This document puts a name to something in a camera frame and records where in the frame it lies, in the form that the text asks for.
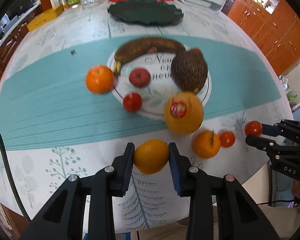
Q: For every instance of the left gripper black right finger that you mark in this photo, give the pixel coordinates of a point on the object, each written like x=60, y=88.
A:
x=239, y=217

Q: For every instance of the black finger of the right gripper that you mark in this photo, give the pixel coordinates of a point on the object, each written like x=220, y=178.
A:
x=266, y=145
x=285, y=128

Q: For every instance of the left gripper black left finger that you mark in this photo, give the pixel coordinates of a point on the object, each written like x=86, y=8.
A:
x=62, y=216

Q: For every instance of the orange with stem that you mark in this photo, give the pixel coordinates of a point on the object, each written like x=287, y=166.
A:
x=206, y=144

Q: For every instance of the large yellow orange with sticker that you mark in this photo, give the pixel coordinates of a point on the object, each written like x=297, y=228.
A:
x=183, y=113

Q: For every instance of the small orange mandarin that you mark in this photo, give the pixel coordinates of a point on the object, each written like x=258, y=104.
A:
x=151, y=156

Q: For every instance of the brown scaly fruit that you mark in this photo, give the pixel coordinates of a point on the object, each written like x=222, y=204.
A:
x=189, y=71

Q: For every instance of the red strawberry plate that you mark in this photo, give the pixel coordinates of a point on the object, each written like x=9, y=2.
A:
x=196, y=51

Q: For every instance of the small red tomato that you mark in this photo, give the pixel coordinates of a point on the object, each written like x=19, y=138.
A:
x=132, y=102

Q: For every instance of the red strawberry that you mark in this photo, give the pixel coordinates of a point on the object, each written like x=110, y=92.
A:
x=139, y=77

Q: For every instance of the wooden cabinet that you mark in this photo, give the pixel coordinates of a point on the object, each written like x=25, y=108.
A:
x=277, y=34

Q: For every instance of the teal table runner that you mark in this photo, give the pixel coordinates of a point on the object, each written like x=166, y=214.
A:
x=47, y=104

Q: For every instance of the white printed plate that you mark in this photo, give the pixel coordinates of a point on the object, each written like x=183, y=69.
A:
x=160, y=88

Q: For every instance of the overripe brown banana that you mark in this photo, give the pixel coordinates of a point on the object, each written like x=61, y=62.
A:
x=133, y=49

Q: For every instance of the dark green leaf plate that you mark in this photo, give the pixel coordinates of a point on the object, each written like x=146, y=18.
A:
x=146, y=12

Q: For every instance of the yellow flat box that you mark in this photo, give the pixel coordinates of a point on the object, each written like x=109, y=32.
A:
x=44, y=18

